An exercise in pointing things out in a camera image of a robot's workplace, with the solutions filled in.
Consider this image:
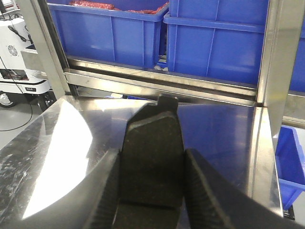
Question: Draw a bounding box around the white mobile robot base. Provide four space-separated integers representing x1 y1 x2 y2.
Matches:
0 0 56 111

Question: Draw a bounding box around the stainless steel rack frame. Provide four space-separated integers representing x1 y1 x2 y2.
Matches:
19 0 305 136

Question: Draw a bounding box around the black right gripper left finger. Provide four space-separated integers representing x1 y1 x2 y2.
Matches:
78 151 120 229

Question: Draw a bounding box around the grey brake pad middle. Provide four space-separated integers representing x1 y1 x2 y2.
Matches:
113 95 184 229

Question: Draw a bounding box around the red bubble wrap bag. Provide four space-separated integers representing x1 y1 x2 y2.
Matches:
69 0 169 14

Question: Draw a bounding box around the blue plastic bin right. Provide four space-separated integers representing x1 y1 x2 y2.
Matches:
163 0 305 91

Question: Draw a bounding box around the small blue bin under table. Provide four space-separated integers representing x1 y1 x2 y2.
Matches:
275 126 305 210

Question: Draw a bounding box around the blue plastic bin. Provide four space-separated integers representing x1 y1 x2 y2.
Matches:
47 0 169 68
163 0 305 91

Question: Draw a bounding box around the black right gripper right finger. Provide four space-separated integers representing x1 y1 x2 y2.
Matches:
184 149 303 229

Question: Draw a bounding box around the blue plastic bin left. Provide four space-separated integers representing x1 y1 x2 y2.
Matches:
47 0 169 68

